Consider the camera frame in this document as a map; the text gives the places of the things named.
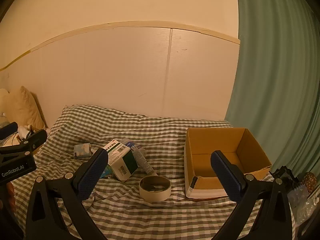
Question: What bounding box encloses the beige pillow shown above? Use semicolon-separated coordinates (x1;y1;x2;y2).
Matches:
0;86;47;130

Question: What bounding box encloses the large cardboard box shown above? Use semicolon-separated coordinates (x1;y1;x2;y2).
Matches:
184;127;273;200

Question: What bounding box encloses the green curtain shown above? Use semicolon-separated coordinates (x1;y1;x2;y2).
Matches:
224;0;320;180

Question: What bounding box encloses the person's left hand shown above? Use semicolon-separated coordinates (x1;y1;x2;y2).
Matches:
6;181;20;206

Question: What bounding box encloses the beige tape roll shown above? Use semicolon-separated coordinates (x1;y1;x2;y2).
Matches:
139;176;172;202

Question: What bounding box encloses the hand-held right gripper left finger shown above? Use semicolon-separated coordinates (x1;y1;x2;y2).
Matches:
26;148;109;240

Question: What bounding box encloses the clear plastic bag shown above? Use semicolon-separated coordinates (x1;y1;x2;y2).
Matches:
287;182;316;227

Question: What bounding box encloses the grey checkered blanket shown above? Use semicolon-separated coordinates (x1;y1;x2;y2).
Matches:
11;104;275;240

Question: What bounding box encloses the pale blue packet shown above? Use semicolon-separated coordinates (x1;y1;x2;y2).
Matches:
100;164;115;179

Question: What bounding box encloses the brown textured object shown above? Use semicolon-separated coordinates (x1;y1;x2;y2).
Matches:
300;172;318;193

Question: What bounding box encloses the crumpled white tissue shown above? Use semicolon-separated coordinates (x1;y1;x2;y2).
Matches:
18;126;32;138

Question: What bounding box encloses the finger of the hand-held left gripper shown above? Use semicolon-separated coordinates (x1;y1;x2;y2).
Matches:
0;122;18;141
0;129;48;156

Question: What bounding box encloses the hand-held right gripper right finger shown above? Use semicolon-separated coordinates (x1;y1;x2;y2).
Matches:
210;150;293;240

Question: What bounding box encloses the green and white medicine box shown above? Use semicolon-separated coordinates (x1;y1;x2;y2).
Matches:
103;140;139;183

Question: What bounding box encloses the small cardboard box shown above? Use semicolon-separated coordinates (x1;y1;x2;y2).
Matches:
15;125;48;155

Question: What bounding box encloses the small tissue pack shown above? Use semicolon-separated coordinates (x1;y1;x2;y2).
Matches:
72;142;92;159

